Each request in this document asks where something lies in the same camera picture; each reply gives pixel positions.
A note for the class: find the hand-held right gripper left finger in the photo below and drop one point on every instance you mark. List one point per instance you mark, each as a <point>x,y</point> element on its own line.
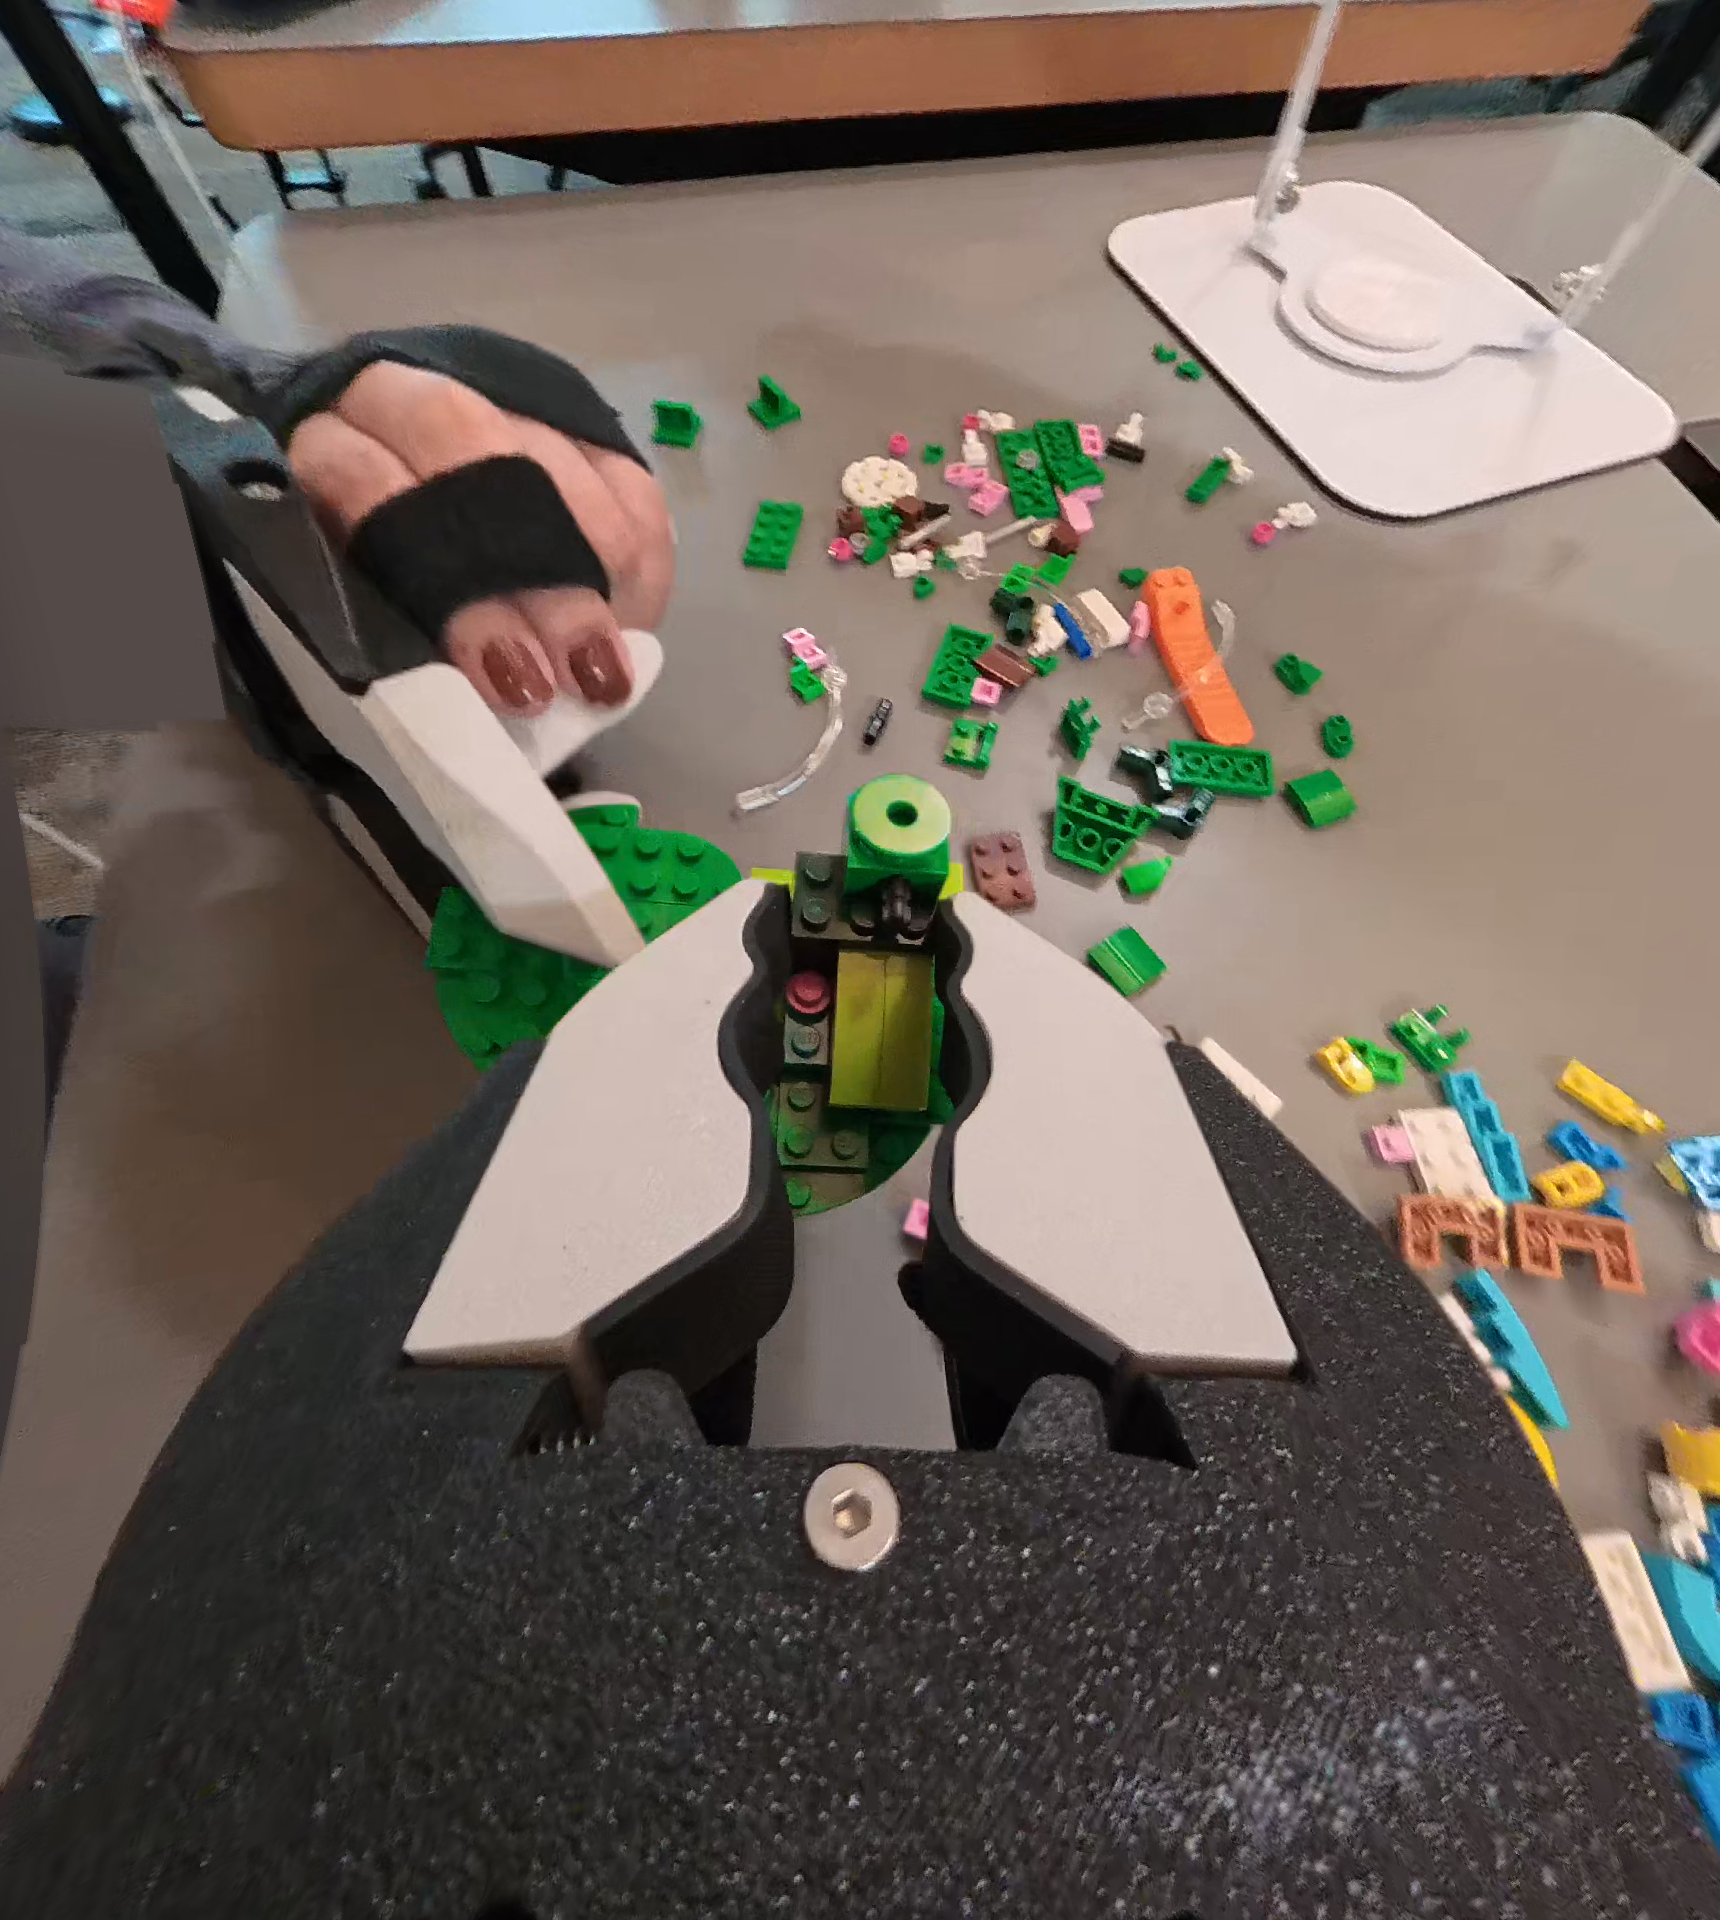
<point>590,1184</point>

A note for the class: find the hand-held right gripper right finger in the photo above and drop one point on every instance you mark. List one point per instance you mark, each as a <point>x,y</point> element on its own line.
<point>1114,1200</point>

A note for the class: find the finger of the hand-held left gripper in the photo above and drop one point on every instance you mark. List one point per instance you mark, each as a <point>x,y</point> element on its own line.
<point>283,639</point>
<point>484,811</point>

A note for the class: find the green lego build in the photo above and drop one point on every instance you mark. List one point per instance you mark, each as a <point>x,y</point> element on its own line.
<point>883,1021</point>

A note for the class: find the small pink lego piece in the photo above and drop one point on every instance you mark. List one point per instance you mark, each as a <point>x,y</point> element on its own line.
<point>917,1219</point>

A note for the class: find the green curved lego brick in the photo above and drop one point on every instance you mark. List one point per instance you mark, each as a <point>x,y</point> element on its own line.
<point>1318,798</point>
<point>1126,961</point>

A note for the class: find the clear curved lego piece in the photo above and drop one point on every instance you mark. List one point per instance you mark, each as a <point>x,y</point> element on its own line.
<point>796,777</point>

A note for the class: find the brown lego plate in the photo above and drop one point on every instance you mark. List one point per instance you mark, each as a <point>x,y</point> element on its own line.
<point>1003,871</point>

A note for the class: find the green flat lego plate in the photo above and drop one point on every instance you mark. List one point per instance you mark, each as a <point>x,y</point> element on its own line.
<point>773,536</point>

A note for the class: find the small black lego pin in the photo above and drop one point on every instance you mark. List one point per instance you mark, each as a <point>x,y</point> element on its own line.
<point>879,722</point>

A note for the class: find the pastel colourful lego piece pile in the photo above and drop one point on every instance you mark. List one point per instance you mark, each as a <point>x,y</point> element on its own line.
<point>1520,1244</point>

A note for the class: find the mostly green lego piece pile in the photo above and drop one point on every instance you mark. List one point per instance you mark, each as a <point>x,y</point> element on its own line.
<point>1024,465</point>

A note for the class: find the person's left hand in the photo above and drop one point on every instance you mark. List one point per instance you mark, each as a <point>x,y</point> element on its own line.
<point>545,661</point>

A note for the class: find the orange brick separator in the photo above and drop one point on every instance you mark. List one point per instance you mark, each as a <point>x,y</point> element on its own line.
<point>1199,661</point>

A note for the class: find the wooden-edged grey table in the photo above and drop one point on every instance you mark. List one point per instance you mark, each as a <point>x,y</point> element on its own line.
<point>800,75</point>

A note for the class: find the wooden book stand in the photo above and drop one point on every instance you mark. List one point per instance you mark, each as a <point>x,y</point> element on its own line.
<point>1475,405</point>

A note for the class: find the green lego bracket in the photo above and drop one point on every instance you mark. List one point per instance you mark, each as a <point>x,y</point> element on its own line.
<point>773,405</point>
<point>677,422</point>

